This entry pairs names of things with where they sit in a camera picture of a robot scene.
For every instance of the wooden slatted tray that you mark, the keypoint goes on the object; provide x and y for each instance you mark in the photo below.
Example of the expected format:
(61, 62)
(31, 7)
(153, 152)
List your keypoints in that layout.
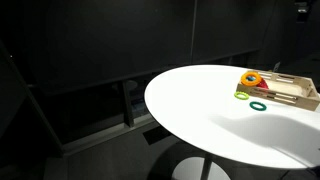
(286, 88)

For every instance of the round table base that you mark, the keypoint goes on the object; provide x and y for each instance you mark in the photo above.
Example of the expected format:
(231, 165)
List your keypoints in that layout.
(186, 170)

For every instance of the dark shelf post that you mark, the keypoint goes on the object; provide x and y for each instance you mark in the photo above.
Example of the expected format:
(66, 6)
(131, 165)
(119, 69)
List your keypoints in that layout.
(128, 105)

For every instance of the table pedestal leg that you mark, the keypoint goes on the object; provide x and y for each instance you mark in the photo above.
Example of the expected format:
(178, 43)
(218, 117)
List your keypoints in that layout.
(206, 168)

